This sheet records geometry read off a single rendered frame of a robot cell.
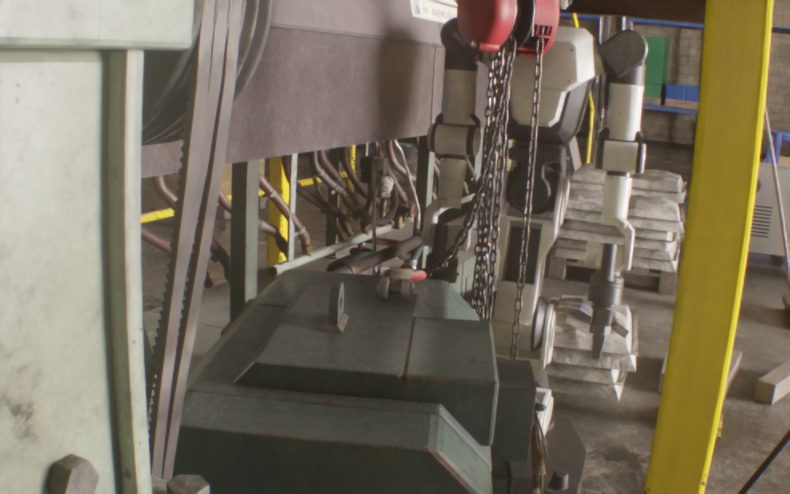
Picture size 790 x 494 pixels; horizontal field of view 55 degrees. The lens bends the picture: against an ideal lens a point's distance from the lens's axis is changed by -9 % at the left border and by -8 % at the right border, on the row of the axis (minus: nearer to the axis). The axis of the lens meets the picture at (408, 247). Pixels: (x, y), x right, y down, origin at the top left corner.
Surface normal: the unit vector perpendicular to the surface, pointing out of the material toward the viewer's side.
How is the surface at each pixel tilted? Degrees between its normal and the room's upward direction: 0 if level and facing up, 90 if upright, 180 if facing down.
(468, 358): 0
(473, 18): 90
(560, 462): 0
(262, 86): 90
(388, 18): 78
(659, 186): 66
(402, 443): 0
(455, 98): 90
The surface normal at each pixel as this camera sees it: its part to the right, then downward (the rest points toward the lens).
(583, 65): 0.47, 0.13
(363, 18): 0.91, -0.07
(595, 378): -0.21, -0.25
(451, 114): -0.29, 0.19
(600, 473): 0.06, -0.97
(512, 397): -0.06, 0.21
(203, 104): 0.91, 0.24
